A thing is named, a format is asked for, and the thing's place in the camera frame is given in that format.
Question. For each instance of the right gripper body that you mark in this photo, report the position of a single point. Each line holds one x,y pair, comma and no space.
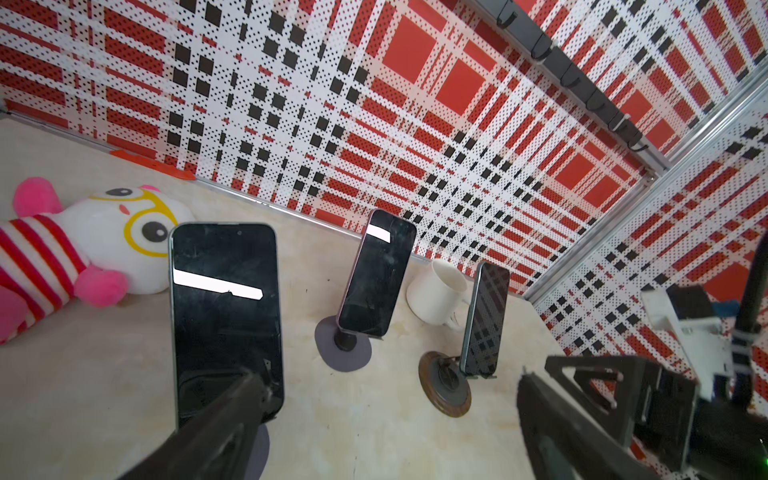
633,397

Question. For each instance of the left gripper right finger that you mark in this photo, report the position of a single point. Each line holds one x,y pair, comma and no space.
562,443

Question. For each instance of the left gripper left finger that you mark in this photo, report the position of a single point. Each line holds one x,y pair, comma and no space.
228,440

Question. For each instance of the green-edged phone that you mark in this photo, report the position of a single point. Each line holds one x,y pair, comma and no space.
225,311

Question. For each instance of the purple-edged phone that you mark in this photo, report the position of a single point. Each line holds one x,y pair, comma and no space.
377,276

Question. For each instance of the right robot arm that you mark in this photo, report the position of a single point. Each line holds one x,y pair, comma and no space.
700,422

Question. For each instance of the wooden base phone stand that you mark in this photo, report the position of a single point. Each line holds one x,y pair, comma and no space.
444,385

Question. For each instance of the grey stand back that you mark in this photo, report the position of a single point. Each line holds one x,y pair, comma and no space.
343,352

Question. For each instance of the white mug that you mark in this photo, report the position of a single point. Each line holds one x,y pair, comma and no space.
434,294

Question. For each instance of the pink white plush toy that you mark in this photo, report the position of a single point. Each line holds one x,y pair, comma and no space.
98,250

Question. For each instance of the red flat piece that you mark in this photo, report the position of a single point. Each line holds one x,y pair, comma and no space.
154,165

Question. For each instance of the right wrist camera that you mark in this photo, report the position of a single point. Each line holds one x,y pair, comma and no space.
688,313

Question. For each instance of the black hook rail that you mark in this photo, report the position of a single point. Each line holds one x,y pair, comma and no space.
509,18

